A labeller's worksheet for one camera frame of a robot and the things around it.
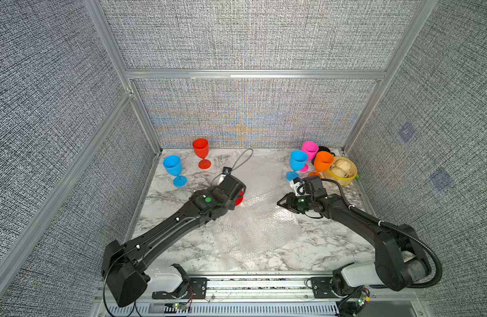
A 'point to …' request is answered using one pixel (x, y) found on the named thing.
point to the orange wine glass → (323, 161)
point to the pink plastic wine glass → (311, 148)
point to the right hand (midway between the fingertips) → (279, 199)
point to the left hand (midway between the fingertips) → (229, 193)
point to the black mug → (321, 148)
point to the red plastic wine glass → (200, 146)
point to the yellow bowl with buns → (343, 170)
